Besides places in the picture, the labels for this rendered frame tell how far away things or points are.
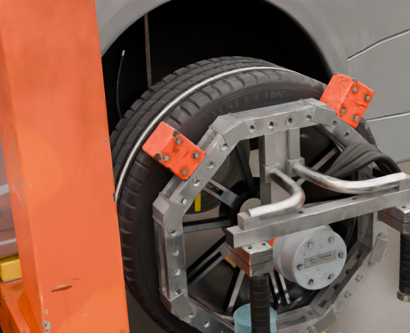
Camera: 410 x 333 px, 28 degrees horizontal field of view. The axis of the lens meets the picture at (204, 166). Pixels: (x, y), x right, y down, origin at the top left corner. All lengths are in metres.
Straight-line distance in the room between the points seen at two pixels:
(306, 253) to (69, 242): 0.47
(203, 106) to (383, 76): 0.79
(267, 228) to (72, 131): 0.40
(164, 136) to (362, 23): 0.85
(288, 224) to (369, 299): 1.75
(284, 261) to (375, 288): 1.69
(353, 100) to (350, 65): 0.52
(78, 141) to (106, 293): 0.30
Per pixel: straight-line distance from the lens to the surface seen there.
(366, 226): 1.96
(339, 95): 1.77
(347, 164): 1.70
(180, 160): 1.61
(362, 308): 3.20
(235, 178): 2.32
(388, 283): 3.38
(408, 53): 2.40
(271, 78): 1.76
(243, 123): 1.65
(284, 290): 1.98
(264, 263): 1.51
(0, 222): 2.01
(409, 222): 1.67
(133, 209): 1.70
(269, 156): 1.69
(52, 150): 1.42
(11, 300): 1.99
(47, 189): 1.44
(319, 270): 1.68
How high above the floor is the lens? 1.61
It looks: 20 degrees down
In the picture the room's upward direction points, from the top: 4 degrees counter-clockwise
